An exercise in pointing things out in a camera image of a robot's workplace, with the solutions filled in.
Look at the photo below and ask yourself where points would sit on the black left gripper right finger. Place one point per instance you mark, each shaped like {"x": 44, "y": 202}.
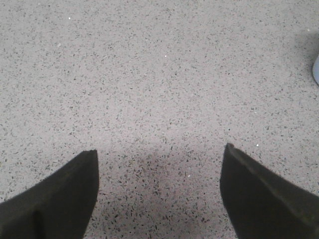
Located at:
{"x": 263, "y": 205}

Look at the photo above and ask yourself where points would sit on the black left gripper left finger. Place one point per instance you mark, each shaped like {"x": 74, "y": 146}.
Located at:
{"x": 59, "y": 207}

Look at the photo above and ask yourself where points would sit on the blue plastic cup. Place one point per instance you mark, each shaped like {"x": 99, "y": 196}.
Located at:
{"x": 315, "y": 70}

